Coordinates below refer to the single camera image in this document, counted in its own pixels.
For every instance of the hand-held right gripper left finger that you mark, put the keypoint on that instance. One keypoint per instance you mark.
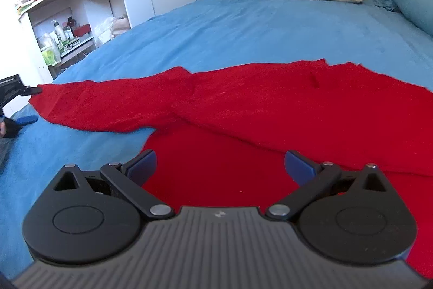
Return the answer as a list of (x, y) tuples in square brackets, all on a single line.
[(143, 166)]

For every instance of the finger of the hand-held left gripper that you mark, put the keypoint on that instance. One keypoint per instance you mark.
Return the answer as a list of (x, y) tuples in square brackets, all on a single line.
[(27, 120), (32, 91)]

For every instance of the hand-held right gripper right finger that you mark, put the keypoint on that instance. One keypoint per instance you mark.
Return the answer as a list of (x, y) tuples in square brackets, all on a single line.
[(299, 167)]

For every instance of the red garment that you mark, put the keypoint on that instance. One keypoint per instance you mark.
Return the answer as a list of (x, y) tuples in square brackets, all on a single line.
[(257, 113)]

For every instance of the green packet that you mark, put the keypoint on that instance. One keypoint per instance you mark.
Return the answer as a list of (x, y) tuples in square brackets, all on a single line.
[(50, 56)]

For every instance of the white bottle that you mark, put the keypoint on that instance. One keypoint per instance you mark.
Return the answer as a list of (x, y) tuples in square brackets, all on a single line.
[(58, 30)]

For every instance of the red box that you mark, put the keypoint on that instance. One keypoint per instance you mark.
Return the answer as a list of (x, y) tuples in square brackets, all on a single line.
[(81, 30)]

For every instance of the white plastic bag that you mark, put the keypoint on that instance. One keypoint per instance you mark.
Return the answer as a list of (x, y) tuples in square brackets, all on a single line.
[(108, 26)]

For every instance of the white shelf unit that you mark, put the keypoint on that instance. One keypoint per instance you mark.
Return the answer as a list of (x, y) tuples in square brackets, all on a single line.
[(86, 4)]

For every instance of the blue bed sheet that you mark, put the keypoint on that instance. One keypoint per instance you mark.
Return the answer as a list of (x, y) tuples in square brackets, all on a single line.
[(209, 28)]

